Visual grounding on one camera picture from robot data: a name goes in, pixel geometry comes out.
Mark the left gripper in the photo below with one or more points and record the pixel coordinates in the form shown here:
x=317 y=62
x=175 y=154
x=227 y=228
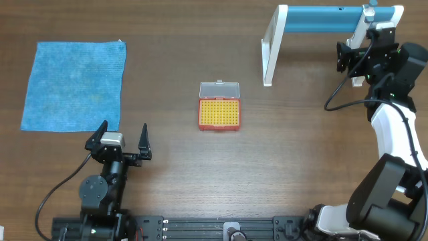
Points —
x=110 y=154

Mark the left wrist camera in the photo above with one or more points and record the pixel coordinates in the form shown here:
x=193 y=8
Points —
x=112 y=139

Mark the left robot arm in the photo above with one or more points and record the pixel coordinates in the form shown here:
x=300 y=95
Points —
x=93 y=192

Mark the blue cloth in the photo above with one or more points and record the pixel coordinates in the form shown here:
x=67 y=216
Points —
x=73 y=87

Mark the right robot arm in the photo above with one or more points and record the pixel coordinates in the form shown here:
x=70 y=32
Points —
x=391 y=134

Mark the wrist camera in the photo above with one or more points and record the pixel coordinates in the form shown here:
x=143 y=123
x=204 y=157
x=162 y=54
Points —
x=382 y=25
x=112 y=139

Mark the white and blue stand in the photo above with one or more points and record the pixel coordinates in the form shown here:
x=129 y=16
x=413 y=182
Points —
x=317 y=18

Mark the red and yellow tip box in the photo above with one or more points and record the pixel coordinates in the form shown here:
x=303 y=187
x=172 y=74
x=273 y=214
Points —
x=219 y=112

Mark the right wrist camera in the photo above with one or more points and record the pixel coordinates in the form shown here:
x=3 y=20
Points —
x=382 y=25

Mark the mounting rail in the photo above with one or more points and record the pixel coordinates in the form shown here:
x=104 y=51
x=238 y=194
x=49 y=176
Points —
x=200 y=227

